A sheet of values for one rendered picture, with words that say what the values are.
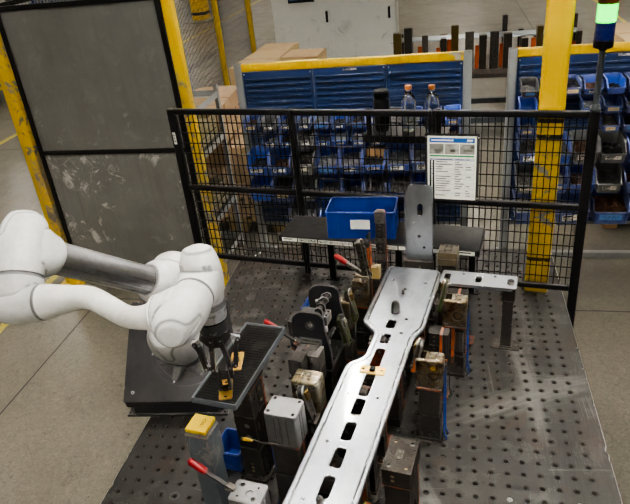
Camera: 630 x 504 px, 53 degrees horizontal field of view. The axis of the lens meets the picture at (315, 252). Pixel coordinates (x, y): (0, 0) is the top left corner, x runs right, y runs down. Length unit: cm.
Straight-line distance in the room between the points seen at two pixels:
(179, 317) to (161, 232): 312
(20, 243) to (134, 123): 244
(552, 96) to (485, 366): 108
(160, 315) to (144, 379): 107
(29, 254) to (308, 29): 715
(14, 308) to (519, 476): 157
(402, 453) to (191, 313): 70
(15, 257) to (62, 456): 188
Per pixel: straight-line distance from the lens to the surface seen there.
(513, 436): 230
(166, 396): 245
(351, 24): 860
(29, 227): 191
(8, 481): 361
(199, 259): 154
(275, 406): 181
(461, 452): 223
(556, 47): 262
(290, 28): 875
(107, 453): 351
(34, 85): 452
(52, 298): 179
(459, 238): 275
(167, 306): 144
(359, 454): 181
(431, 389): 210
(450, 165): 275
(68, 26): 426
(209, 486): 187
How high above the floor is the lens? 232
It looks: 29 degrees down
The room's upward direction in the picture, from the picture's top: 6 degrees counter-clockwise
